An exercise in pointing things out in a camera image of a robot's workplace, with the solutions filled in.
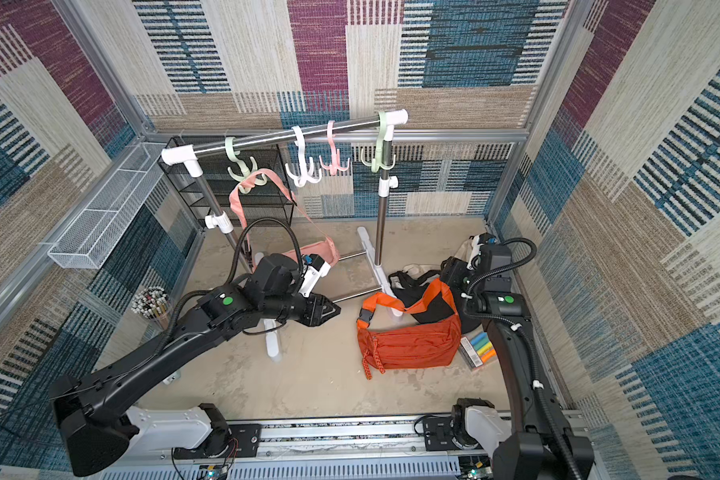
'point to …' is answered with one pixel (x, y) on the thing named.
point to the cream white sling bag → (463, 254)
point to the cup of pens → (153, 303)
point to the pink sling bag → (326, 248)
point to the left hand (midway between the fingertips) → (341, 310)
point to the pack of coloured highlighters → (478, 350)
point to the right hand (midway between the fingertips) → (456, 274)
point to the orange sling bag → (427, 345)
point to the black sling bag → (408, 286)
